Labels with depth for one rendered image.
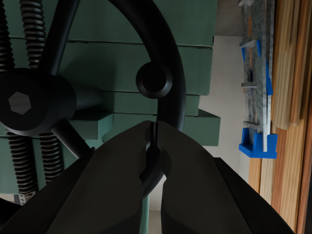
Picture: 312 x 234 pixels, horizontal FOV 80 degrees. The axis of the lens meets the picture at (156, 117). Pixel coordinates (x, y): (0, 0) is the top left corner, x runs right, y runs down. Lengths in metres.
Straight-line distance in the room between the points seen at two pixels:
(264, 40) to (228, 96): 1.82
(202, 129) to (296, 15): 1.46
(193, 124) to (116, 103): 0.15
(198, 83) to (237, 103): 2.62
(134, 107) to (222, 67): 2.61
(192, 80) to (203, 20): 0.11
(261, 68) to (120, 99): 0.92
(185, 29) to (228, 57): 2.59
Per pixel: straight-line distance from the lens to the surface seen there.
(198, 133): 0.38
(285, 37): 1.68
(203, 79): 0.37
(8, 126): 0.21
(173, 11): 0.39
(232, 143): 3.07
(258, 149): 1.23
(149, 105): 0.36
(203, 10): 0.40
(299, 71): 1.66
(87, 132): 0.29
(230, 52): 2.98
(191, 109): 0.37
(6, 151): 0.35
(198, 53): 0.38
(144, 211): 0.86
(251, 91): 1.35
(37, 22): 0.29
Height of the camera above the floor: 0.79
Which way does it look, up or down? 8 degrees up
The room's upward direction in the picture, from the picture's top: 178 degrees counter-clockwise
